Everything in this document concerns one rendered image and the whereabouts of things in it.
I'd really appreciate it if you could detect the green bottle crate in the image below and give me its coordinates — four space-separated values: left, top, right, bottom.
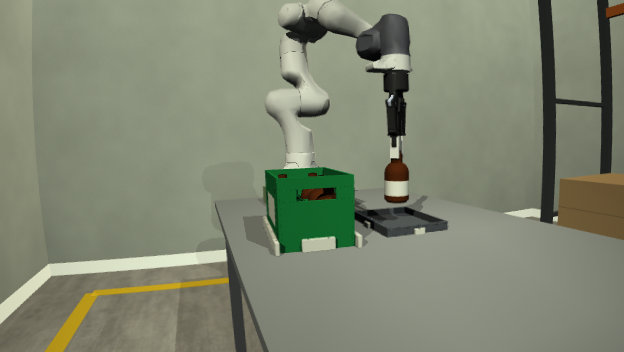
265 167 355 253

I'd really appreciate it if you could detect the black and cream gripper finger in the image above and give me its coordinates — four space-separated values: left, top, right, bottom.
385 95 402 158
398 98 407 158

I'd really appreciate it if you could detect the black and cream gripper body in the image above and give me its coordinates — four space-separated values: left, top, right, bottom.
383 73 409 109

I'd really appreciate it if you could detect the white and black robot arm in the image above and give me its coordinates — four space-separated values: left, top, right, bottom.
265 0 412 169

